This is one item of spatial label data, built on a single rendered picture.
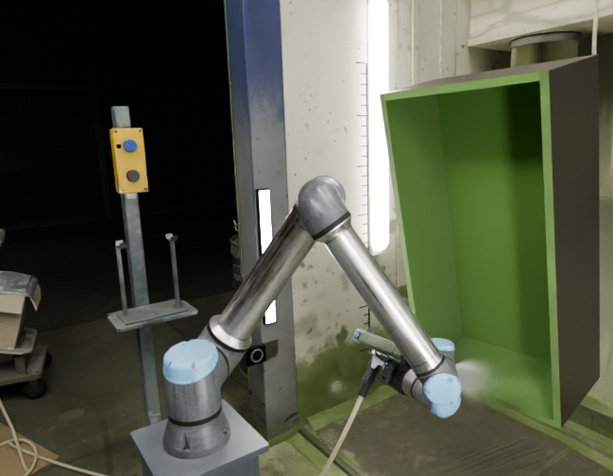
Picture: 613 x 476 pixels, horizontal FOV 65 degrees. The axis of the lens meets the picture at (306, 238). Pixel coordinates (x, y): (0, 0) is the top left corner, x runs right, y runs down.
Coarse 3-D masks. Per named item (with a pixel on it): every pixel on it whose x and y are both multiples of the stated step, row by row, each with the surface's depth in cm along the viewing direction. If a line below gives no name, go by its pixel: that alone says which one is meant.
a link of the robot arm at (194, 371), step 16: (176, 352) 133; (192, 352) 133; (208, 352) 132; (176, 368) 127; (192, 368) 127; (208, 368) 129; (224, 368) 139; (176, 384) 128; (192, 384) 127; (208, 384) 130; (176, 400) 129; (192, 400) 128; (208, 400) 130; (176, 416) 130; (192, 416) 129; (208, 416) 131
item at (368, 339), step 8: (368, 328) 163; (360, 336) 160; (368, 336) 161; (376, 336) 163; (360, 344) 161; (368, 344) 162; (376, 344) 163; (384, 344) 165; (392, 344) 166; (384, 352) 166; (392, 352) 168; (368, 368) 166; (376, 368) 166; (368, 376) 165; (368, 384) 166; (360, 392) 165
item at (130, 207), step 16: (112, 112) 196; (128, 112) 196; (128, 208) 201; (128, 224) 202; (128, 240) 204; (128, 256) 208; (144, 256) 208; (144, 272) 209; (144, 288) 210; (144, 304) 211; (144, 336) 213; (144, 352) 214; (144, 368) 215; (144, 384) 217; (144, 400) 222; (160, 416) 223
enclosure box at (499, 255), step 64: (576, 64) 139; (384, 128) 178; (448, 128) 198; (512, 128) 177; (576, 128) 145; (448, 192) 208; (512, 192) 186; (576, 192) 150; (448, 256) 215; (512, 256) 196; (576, 256) 156; (448, 320) 221; (512, 320) 207; (576, 320) 163; (576, 384) 171
